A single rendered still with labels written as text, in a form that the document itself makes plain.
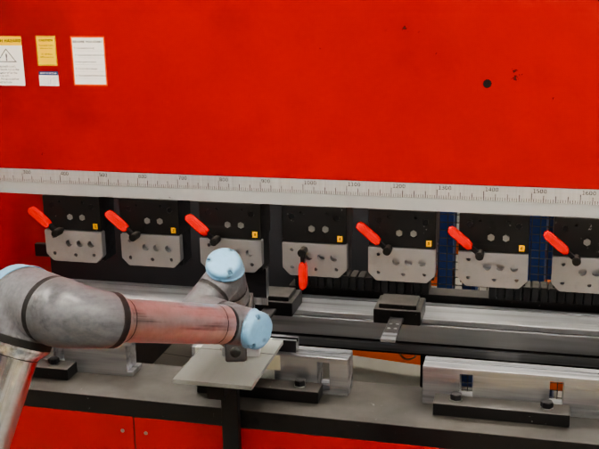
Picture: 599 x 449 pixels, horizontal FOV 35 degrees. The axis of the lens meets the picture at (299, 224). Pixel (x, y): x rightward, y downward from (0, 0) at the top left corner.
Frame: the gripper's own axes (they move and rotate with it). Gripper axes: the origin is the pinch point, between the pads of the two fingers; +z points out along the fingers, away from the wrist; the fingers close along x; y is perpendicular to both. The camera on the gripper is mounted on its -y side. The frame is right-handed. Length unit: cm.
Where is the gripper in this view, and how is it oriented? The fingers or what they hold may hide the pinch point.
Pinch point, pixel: (242, 349)
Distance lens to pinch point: 222.6
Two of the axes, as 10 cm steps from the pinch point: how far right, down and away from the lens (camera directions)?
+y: 0.4, -8.2, 5.7
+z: 0.6, 5.7, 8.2
